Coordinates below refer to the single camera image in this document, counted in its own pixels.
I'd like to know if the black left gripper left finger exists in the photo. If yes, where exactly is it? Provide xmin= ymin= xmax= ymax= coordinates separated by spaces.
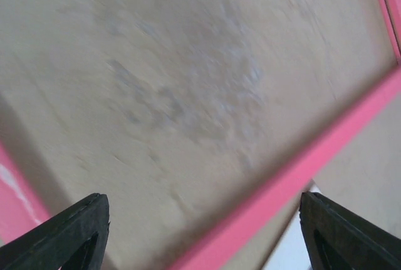
xmin=1 ymin=193 xmax=110 ymax=269

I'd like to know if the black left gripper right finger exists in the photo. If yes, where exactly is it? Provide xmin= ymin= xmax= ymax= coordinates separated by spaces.
xmin=299 ymin=192 xmax=400 ymax=269

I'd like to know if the white mat board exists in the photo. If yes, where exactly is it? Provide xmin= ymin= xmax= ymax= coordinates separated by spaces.
xmin=261 ymin=179 xmax=317 ymax=270

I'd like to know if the pink picture frame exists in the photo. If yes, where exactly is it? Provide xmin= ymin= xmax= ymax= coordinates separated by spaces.
xmin=0 ymin=0 xmax=401 ymax=270

